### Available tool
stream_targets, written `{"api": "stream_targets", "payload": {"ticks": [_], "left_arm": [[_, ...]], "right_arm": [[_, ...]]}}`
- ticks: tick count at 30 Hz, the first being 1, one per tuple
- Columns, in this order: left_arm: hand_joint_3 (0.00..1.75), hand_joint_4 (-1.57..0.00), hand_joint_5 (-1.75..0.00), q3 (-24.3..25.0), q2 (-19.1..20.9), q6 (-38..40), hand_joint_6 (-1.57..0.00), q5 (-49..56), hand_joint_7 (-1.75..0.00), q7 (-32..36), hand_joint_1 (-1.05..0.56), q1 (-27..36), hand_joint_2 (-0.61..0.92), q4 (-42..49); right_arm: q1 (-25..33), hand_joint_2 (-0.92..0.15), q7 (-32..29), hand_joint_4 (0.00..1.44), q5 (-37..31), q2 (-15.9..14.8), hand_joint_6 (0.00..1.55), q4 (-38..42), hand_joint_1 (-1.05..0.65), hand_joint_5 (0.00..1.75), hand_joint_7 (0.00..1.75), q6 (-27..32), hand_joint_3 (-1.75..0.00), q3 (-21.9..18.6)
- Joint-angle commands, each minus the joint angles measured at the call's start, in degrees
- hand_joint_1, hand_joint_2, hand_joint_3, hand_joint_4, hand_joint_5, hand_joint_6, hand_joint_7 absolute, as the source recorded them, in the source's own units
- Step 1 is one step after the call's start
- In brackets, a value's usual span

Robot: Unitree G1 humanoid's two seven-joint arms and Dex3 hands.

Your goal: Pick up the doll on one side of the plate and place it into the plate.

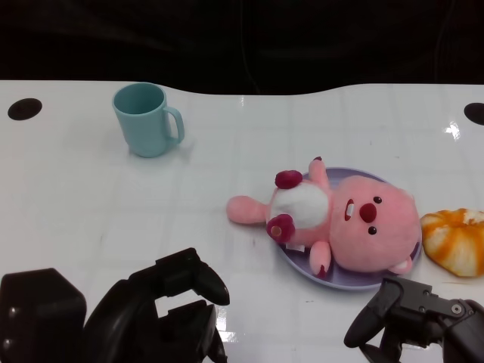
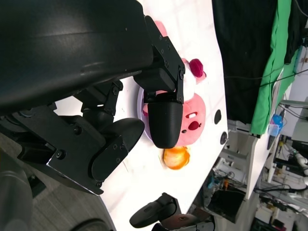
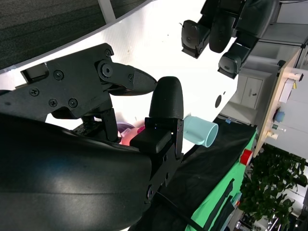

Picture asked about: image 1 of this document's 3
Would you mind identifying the black table grommet hole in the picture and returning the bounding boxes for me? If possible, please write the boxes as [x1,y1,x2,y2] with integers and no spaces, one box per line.
[8,98,42,122]
[464,101,484,125]

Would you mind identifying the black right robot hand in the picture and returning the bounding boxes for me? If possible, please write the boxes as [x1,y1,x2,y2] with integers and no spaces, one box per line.
[343,278,484,363]

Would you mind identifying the orange and white bread toy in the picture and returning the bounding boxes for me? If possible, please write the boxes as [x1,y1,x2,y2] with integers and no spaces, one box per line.
[420,207,484,279]

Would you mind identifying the pink plush beaver doll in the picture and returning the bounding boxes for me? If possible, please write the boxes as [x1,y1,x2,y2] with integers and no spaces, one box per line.
[226,156,423,281]

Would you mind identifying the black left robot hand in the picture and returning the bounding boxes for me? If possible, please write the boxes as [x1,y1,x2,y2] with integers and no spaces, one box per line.
[0,247,231,363]

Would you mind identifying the teal plastic mug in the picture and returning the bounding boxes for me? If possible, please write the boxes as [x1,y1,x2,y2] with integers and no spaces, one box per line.
[111,82,185,159]

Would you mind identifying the purple plastic plate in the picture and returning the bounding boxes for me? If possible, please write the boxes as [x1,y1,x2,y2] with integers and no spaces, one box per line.
[274,166,423,292]

